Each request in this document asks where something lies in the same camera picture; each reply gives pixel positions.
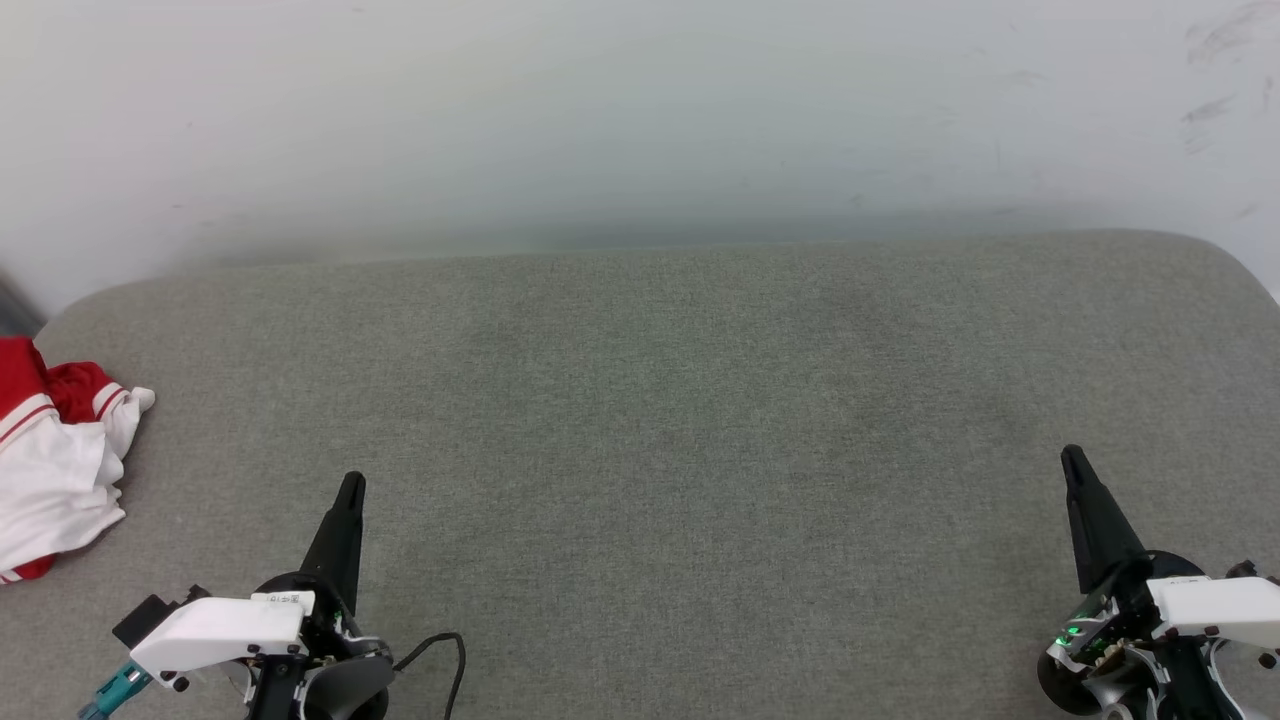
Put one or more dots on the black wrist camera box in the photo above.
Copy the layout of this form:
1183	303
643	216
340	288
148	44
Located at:
150	615
1243	570

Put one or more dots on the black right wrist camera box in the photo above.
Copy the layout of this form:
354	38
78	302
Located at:
1243	570

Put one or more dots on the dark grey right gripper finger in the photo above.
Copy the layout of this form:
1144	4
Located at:
1095	525

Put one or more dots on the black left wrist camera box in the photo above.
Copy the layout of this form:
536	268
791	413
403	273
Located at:
150	615

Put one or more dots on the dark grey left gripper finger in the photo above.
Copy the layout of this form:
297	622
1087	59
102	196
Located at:
340	545

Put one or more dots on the red and white shirt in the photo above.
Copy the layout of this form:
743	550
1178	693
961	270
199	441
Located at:
50	480

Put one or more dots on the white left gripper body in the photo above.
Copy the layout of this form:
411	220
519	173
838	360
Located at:
220	630

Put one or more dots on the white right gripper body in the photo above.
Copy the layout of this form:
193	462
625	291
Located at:
1200	610

